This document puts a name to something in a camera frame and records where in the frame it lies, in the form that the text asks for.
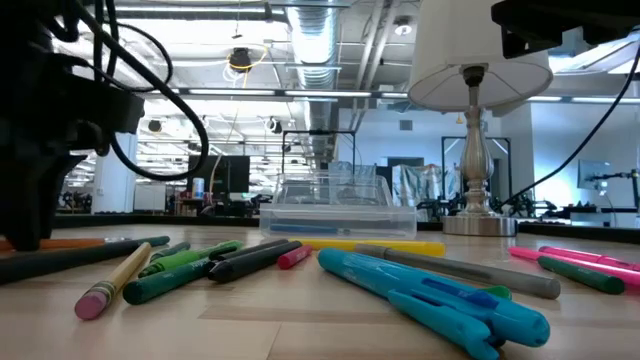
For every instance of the white cabinet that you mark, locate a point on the white cabinet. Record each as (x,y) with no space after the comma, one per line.
(150,197)

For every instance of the white building column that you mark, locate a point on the white building column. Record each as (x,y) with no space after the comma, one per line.
(120,195)

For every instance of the long matte black pen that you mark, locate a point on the long matte black pen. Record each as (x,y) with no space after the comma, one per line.
(75,257)

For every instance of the pink highlighter with print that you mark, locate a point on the pink highlighter with print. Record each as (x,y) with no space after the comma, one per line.
(590,256)

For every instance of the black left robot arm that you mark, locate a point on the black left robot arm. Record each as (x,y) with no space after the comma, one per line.
(25,25)

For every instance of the red marker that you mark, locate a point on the red marker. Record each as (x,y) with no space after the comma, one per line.
(292,256)

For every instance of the dark green marker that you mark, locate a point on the dark green marker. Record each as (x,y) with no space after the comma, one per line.
(160,285)

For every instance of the dark green pen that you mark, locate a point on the dark green pen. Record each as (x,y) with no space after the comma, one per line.
(585,276)

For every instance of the yellow highlighter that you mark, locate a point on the yellow highlighter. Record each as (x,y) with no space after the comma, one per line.
(400,247)

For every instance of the white shade table lamp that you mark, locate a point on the white shade table lamp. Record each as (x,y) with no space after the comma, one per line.
(475,75)

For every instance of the plastic wrapped equipment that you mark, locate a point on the plastic wrapped equipment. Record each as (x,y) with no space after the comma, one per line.
(420,190)

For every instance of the ceiling light strip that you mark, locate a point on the ceiling light strip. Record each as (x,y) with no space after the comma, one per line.
(300,93)

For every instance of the slim black pen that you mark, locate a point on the slim black pen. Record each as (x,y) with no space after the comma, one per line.
(255,248)

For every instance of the small grey monitor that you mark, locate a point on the small grey monitor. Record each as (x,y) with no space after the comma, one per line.
(592,172)

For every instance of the thick black marker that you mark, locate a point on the thick black marker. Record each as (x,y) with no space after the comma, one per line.
(245,267)

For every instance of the black hanging overhead camera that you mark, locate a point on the black hanging overhead camera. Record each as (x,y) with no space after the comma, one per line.
(240,59)

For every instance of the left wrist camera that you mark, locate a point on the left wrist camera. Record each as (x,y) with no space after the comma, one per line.
(120,110)

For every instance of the blue white can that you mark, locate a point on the blue white can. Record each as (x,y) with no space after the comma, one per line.
(198,189)

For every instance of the clear plastic supply box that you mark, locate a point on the clear plastic supply box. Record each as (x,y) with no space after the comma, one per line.
(340,220)

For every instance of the light green marker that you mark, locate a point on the light green marker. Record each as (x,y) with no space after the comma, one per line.
(175,261)

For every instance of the orange pencil with eraser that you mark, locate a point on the orange pencil with eraser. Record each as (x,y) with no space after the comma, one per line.
(85,243)

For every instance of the grey pen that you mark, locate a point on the grey pen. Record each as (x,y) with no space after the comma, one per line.
(475,272)

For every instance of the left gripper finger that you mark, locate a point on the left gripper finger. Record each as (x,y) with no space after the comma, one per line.
(20,200)
(55,185)

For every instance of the yellow pencil pink eraser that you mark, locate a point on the yellow pencil pink eraser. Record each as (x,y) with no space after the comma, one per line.
(117,280)

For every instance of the slim pink highlighter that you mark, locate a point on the slim pink highlighter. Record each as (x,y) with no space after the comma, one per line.
(630,276)

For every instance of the black monitor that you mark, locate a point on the black monitor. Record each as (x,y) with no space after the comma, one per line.
(235,175)

